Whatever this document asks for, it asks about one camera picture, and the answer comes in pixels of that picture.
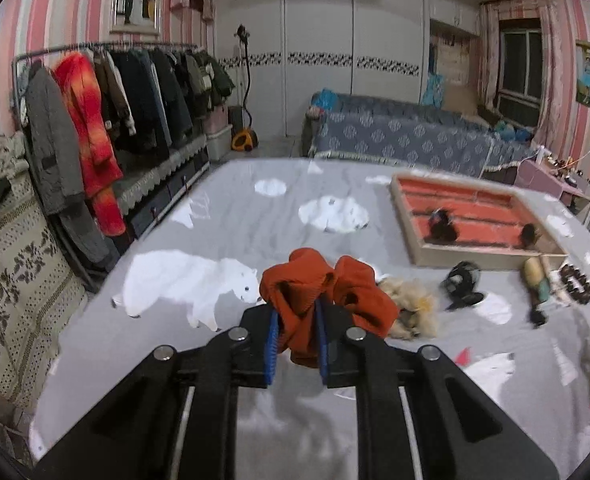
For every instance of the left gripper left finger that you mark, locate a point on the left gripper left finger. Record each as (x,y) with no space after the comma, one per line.
(174,415)

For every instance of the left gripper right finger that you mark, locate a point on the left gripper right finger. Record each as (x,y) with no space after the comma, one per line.
(419,415)

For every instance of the small black hair claw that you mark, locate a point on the small black hair claw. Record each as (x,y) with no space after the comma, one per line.
(460,285)

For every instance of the beige teal hair clip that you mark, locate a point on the beige teal hair clip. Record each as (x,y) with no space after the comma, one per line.
(538,288)

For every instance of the black bow grey clip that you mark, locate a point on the black bow grey clip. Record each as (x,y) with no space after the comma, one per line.
(529,237)

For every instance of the orange fabric scrunchie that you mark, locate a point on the orange fabric scrunchie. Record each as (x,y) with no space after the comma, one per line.
(294,287)

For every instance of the black rhinestone hair claw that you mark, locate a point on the black rhinestone hair claw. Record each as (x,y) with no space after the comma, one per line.
(441,228)

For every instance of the grey polar bear bedsheet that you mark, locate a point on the grey polar bear bedsheet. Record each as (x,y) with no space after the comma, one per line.
(196,274)

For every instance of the brick pattern tray box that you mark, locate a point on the brick pattern tray box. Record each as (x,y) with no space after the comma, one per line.
(488,219)

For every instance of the red orange coat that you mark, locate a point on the red orange coat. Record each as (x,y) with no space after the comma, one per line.
(81,93)

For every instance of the pink side table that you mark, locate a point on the pink side table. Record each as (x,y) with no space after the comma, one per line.
(535,177)

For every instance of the blue patterned bed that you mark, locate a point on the blue patterned bed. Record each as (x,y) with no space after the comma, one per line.
(396,133)

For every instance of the garment steamer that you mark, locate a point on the garment steamer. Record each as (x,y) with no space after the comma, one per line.
(246,140)

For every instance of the grey coat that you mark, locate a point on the grey coat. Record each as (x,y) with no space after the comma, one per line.
(54,142)

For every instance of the clothes rack with clothes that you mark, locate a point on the clothes rack with clothes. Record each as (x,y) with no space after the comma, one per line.
(161,105)

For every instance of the window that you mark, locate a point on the window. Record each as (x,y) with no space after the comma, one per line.
(520,81)

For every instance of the white wardrobe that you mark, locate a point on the white wardrobe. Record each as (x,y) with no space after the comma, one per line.
(299,47)

